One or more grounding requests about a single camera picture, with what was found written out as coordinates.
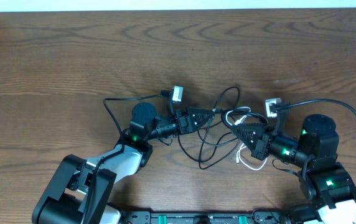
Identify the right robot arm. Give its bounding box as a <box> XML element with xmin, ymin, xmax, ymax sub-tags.
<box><xmin>231</xmin><ymin>113</ymin><xmax>356</xmax><ymax>223</ymax></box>

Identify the white cable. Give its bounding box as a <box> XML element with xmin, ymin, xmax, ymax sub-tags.
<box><xmin>225</xmin><ymin>106</ymin><xmax>269</xmax><ymax>172</ymax></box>

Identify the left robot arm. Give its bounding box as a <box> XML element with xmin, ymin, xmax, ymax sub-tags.
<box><xmin>32</xmin><ymin>102</ymin><xmax>215</xmax><ymax>223</ymax></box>

